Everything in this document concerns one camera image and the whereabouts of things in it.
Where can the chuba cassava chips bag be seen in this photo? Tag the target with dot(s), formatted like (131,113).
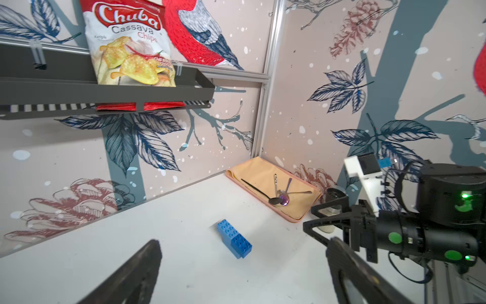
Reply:
(128,43)

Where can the yellow cloth mat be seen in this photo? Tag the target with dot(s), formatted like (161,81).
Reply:
(264,181)

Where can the black lid shaker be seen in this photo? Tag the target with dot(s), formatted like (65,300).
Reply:
(332,194)

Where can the spoon with patterned handle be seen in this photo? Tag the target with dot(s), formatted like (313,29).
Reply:
(275,183)

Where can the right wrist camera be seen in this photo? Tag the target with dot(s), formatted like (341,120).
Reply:
(367,169)

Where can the light blue long lego brick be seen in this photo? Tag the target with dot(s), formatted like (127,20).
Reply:
(233,240)

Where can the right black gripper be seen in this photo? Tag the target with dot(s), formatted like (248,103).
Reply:
(405,235)

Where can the purple spoon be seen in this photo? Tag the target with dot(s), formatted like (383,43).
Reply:
(285,198)

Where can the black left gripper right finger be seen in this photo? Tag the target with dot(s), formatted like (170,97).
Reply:
(355,281)

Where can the black wall basket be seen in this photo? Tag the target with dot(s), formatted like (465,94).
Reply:
(41,81)

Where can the black spoon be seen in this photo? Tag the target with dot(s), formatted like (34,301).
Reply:
(272,201)

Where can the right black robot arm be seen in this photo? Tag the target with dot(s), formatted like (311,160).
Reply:
(448,224)

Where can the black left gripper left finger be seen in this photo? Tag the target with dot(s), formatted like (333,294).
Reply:
(134,281)

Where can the silver spoon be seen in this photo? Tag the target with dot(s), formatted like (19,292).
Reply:
(281,192)

